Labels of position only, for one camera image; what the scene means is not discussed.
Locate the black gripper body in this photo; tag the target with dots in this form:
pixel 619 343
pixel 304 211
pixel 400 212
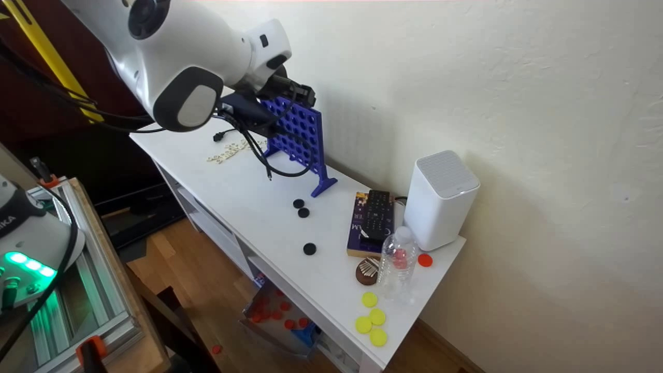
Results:
pixel 287 86

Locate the blue connect four gameboard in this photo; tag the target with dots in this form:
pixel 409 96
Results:
pixel 304 138

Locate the white robot base green light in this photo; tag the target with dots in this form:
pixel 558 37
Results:
pixel 33 241

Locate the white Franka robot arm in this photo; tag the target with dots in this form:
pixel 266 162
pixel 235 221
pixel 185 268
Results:
pixel 172 48

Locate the black game chip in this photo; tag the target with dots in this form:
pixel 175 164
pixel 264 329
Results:
pixel 304 212
pixel 298 204
pixel 310 248

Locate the red game chip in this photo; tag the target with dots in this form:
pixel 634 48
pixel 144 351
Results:
pixel 217 351
pixel 399 261
pixel 426 261

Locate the yellow game chip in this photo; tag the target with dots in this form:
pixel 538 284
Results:
pixel 377 338
pixel 364 325
pixel 377 315
pixel 370 299

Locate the white shelf table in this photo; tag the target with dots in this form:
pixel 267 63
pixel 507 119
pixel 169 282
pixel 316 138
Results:
pixel 229 187

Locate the black remote control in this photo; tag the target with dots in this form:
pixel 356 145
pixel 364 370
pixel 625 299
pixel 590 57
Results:
pixel 377 215

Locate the dark patterned small box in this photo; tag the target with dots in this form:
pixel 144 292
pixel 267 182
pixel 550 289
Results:
pixel 354 231

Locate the white plastic bin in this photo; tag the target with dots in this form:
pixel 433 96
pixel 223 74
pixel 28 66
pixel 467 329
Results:
pixel 442 209

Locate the brown round jar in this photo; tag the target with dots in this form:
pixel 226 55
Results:
pixel 365 273

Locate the clear plastic cup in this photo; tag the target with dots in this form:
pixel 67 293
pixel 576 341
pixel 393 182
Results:
pixel 400 273

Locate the game box with red chips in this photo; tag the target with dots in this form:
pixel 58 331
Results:
pixel 277 318

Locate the yellow black strip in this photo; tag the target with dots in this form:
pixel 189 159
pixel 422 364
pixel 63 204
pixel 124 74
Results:
pixel 42 42

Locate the orange black clamp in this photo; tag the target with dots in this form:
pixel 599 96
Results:
pixel 51 182
pixel 92 350

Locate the dark brown door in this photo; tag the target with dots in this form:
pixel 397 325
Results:
pixel 22 126

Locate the aluminium rail workbench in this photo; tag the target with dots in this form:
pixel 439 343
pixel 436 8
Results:
pixel 95 304

